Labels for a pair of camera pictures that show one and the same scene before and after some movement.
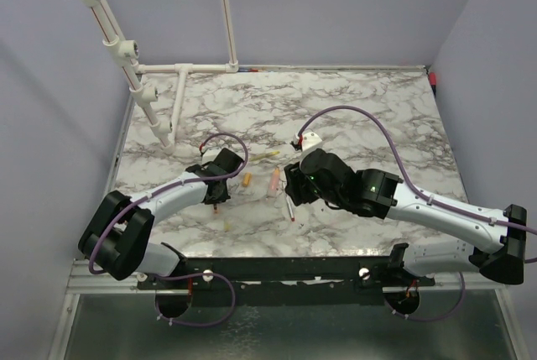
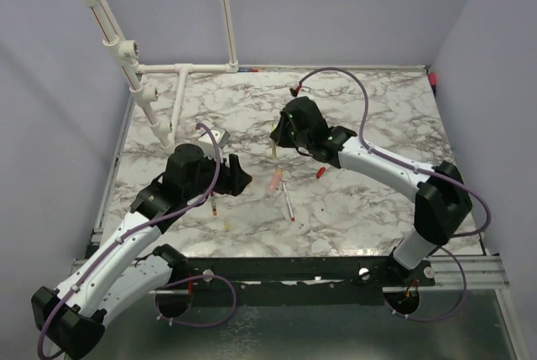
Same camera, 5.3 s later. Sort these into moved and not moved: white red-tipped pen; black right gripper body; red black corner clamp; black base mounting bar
Moved: black right gripper body
Not moved: black base mounting bar; white red-tipped pen; red black corner clamp
